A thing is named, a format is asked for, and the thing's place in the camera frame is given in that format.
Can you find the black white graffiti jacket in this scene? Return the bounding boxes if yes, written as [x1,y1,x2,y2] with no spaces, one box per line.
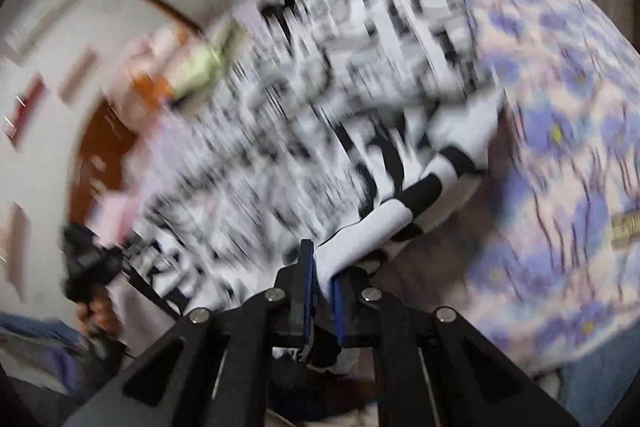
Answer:
[132,0,503,314]

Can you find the green black folded clothes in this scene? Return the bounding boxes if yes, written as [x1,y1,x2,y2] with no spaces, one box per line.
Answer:
[167,18,246,105]

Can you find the person left hand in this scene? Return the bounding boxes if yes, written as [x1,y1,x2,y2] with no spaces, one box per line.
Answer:
[76,285,122,339]

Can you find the brown wooden headboard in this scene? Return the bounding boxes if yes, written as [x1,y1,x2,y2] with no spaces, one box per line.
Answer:
[67,98,139,225]

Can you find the pink bear print quilt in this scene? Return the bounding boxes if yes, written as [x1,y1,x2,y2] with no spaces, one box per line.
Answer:
[104,24,192,133]

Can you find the purple floral bed blanket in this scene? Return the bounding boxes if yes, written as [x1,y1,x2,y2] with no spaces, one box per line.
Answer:
[233,0,639,373]

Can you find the lower pink wall shelf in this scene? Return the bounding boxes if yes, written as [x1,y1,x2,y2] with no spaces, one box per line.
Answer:
[3,204,30,301]

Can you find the pink wall shelf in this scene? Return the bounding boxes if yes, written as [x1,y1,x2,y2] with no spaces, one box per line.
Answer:
[58,46,99,105]
[3,204,30,301]

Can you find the red wall shelf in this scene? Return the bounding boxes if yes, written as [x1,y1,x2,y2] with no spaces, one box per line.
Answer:
[4,72,47,148]

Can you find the white wall air conditioner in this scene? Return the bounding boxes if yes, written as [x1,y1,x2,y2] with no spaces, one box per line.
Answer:
[1,0,78,64]

